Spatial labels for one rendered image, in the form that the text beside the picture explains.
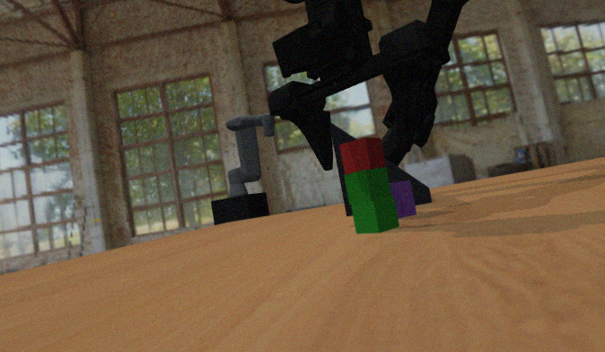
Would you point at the purple block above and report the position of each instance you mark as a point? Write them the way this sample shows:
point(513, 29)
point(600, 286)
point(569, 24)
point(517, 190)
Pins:
point(402, 193)

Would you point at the red block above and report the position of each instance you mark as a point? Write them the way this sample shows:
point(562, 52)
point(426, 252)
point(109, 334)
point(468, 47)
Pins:
point(362, 154)

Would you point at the green block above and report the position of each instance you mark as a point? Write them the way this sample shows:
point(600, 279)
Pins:
point(375, 217)
point(367, 186)

